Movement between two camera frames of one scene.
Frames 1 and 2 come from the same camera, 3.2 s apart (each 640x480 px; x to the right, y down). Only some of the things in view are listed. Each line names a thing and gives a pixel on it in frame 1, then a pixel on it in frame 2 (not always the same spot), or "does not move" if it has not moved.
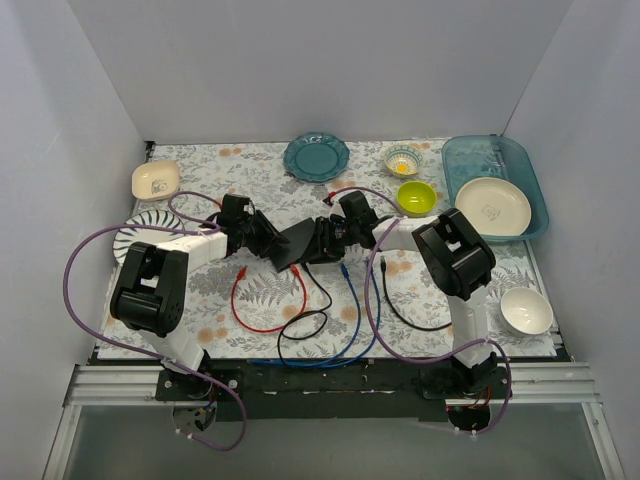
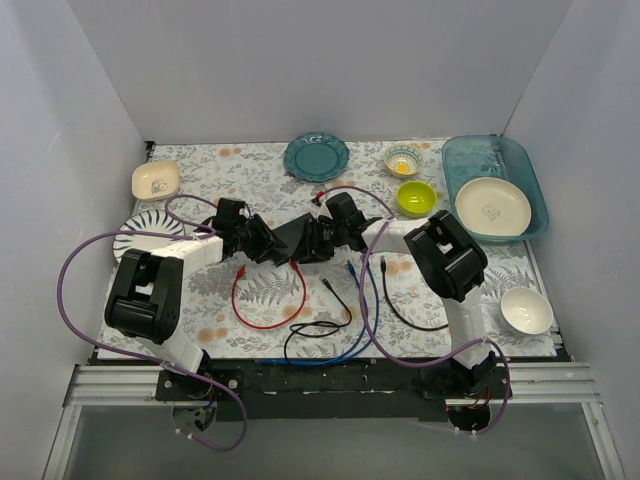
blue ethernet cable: (374, 335) does not move
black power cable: (386, 291) does not move
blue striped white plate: (129, 236) does not move
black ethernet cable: (322, 310) to (305, 324)
